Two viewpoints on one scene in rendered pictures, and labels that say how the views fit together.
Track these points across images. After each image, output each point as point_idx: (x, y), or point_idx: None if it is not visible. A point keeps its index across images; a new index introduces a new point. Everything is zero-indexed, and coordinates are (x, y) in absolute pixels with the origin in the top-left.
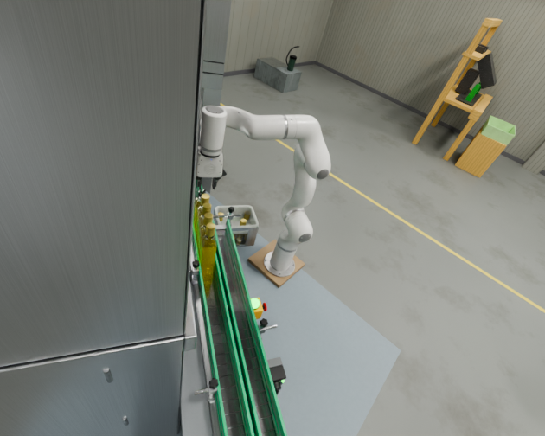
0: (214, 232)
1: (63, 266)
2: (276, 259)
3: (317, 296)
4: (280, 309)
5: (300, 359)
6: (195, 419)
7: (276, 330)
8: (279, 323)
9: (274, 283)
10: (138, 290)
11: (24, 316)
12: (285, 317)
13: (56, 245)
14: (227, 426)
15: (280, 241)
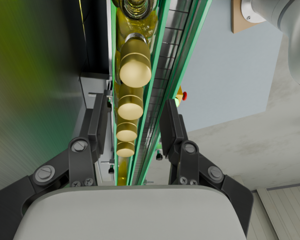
0: (161, 30)
1: None
2: (261, 9)
3: (260, 55)
4: (212, 57)
5: (195, 97)
6: (103, 153)
7: (192, 75)
8: (200, 70)
9: (232, 25)
10: None
11: None
12: (210, 66)
13: None
14: (120, 157)
15: (288, 20)
